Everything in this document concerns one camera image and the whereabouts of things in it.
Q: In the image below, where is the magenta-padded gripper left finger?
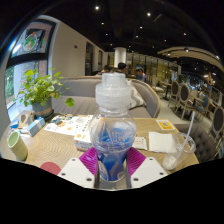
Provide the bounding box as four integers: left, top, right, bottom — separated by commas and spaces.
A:
57, 146, 100, 189

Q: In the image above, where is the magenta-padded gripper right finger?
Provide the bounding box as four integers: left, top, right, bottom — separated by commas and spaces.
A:
125, 146, 169, 189

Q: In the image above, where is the clear bottle with blue label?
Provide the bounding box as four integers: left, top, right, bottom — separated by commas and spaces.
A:
89, 72, 138, 183

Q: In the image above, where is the flat round red coaster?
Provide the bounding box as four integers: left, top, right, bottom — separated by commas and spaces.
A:
39, 161, 62, 176

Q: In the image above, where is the white and orange box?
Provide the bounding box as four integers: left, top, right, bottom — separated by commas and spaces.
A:
73, 131, 95, 152

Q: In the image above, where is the white paper napkin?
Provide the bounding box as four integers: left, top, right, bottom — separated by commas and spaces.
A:
148, 131, 175, 154

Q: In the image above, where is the clear plastic cup with straw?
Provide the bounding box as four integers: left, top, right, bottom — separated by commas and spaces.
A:
162, 110, 197, 171

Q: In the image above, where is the yellow square card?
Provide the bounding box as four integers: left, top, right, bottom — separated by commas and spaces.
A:
155, 119, 176, 132

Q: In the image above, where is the light blue carton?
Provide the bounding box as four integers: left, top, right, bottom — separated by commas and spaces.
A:
27, 116, 46, 138

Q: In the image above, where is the grey tufted chair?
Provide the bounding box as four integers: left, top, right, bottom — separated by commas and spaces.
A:
174, 123, 218, 164

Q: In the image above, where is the pale green ceramic mug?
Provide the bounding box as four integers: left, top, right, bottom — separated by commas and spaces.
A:
6, 129, 29, 162

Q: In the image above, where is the grey chevron cushion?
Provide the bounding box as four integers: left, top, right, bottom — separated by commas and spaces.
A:
126, 79, 147, 110

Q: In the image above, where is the small blue and white box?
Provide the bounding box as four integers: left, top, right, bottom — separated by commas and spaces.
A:
9, 118, 20, 130

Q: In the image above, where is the grey curved sofa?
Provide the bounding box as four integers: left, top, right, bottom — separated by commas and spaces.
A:
51, 75, 163, 119

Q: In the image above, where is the group of dining chairs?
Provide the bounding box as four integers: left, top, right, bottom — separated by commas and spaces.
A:
165, 79, 224, 158

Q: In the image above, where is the green potted plant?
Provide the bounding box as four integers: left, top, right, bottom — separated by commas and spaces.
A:
14, 67, 76, 120

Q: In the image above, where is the person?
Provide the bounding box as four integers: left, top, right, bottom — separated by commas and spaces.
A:
116, 62, 128, 75
134, 66, 148, 83
100, 64, 113, 75

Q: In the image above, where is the white round pillar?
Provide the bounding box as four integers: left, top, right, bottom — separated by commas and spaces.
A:
113, 46, 127, 69

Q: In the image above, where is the window with festive decals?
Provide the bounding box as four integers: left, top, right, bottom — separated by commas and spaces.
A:
3, 19, 58, 122

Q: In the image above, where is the group of ceiling spotlights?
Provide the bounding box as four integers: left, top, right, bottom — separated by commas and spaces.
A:
93, 3, 221, 59

